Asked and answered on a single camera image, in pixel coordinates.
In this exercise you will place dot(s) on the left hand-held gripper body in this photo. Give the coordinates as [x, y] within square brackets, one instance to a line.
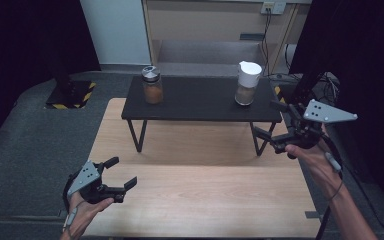
[90, 183]

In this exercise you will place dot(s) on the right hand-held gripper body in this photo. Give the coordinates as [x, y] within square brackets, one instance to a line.
[316, 115]

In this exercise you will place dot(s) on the glass spice jar white lid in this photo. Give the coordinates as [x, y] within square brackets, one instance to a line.
[247, 85]

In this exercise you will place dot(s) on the black shelf with metal legs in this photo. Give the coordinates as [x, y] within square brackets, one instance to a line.
[201, 98]

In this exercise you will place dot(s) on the glass spice jar metal lid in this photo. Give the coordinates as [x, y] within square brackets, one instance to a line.
[152, 86]

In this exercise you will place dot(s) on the person's left hand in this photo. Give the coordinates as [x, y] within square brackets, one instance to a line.
[83, 216]

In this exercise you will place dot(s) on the person's right hand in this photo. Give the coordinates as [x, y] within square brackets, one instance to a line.
[316, 166]

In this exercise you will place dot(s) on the black stand with striped base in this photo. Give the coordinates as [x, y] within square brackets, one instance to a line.
[70, 95]
[305, 88]

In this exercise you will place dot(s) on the black curtain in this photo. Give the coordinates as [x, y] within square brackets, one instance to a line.
[23, 50]
[370, 60]

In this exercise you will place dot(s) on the white wall power outlet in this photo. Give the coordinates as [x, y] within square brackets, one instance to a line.
[273, 7]

